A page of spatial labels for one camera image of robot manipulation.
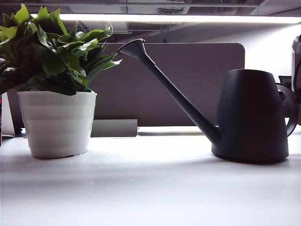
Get dark grey watering can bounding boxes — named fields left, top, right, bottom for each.
left=117, top=39, right=298, bottom=163

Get white ribbed plant pot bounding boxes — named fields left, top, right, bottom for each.
left=17, top=90, right=98, bottom=159

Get grey desk divider panel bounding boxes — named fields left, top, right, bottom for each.
left=88, top=42, right=246, bottom=127

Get long ceiling light strip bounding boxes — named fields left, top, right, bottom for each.
left=30, top=13, right=301, bottom=24

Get ceiling air vent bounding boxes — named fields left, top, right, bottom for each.
left=158, top=8, right=184, bottom=15

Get green leafy plant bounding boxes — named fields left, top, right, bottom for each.
left=0, top=3, right=123, bottom=96

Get white board panel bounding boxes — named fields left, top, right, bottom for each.
left=1, top=92, right=15, bottom=137

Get grey cable tray box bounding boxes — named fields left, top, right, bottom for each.
left=91, top=119, right=138, bottom=137

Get black mesh office chair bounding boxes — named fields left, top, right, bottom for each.
left=279, top=75, right=293, bottom=87

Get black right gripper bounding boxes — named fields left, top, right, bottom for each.
left=282, top=34, right=301, bottom=125

